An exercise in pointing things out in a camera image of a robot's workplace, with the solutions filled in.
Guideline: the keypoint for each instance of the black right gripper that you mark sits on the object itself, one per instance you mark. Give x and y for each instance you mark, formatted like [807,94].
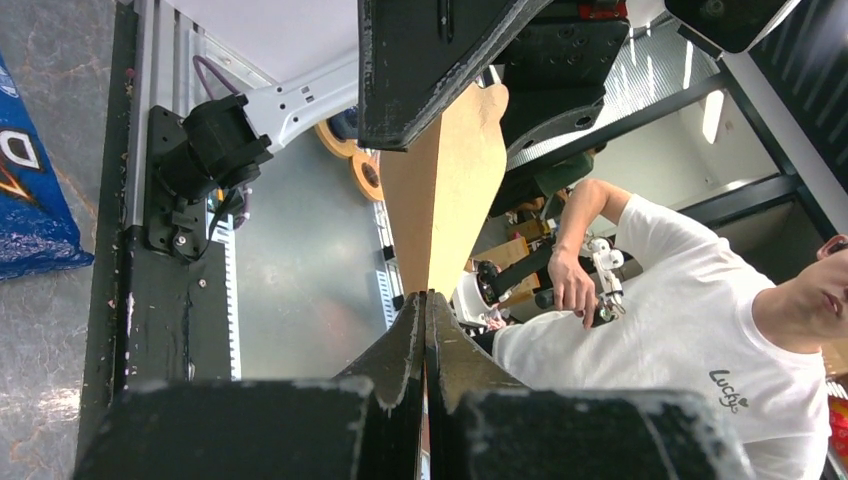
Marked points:
[417,56]

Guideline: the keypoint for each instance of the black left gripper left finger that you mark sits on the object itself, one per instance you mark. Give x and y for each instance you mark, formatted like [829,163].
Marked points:
[363,423]

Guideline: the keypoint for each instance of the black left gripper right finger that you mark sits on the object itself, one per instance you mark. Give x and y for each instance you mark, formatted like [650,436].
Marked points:
[485,424]

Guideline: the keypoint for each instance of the brown paper coffee filter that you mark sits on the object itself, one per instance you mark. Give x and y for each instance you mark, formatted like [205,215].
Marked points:
[438,193]

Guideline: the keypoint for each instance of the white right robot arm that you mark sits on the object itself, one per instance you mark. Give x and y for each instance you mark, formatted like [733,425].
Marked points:
[226,140]

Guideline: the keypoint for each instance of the orange tape rolls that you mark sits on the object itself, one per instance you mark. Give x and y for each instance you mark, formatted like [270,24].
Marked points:
[364,164]

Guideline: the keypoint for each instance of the person in white t-shirt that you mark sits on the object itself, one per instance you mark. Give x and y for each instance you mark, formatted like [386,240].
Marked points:
[699,318]

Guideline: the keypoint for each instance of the blue Doritos chip bag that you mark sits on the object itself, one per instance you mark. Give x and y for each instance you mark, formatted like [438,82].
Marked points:
[38,232]

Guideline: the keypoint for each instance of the aluminium rail frame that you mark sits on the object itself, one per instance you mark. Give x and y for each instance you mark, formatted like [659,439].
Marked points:
[166,41]

